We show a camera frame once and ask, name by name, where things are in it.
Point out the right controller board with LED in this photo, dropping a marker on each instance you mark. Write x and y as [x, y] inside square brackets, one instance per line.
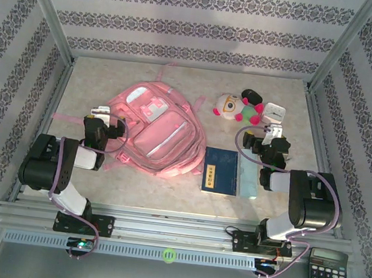
[267, 265]

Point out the white plush toy with glasses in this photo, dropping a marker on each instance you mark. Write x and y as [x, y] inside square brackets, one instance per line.
[233, 109]

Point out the dark blue book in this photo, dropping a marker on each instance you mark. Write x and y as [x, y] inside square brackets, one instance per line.
[220, 170]

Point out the left controller board with LED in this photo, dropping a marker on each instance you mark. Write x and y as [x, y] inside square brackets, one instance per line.
[80, 244]

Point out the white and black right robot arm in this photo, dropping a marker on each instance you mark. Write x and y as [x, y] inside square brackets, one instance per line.
[316, 209]

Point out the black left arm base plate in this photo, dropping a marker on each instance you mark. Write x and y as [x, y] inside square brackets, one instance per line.
[104, 225]

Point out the black computer mouse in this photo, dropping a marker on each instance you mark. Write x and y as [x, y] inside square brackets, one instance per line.
[251, 95]

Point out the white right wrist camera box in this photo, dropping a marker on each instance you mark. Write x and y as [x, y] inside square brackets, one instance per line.
[273, 134]

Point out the aluminium frame post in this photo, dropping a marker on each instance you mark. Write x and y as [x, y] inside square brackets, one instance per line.
[343, 43]
[46, 6]

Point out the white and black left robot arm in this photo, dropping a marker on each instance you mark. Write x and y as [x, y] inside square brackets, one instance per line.
[39, 168]

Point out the aluminium side rail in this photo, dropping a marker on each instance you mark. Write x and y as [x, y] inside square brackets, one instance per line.
[318, 141]
[51, 119]

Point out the white square alarm clock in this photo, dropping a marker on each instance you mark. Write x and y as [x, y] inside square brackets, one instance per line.
[274, 113]

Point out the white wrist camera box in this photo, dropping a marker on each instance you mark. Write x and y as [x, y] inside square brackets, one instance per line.
[100, 112]
[273, 134]

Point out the light teal notebook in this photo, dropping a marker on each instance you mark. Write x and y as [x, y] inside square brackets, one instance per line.
[248, 180]

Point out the controller board with led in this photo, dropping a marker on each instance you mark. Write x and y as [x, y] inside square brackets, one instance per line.
[80, 244]
[267, 265]

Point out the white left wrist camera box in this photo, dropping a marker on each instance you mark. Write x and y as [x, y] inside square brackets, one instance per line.
[100, 112]

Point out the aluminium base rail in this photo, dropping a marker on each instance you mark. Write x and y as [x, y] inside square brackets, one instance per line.
[167, 233]

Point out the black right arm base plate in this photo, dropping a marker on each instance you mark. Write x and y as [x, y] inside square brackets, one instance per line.
[242, 242]

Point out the pink school backpack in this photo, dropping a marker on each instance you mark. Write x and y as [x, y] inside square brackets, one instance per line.
[159, 132]

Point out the black desk calculator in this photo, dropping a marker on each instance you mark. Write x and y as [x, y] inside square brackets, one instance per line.
[328, 275]

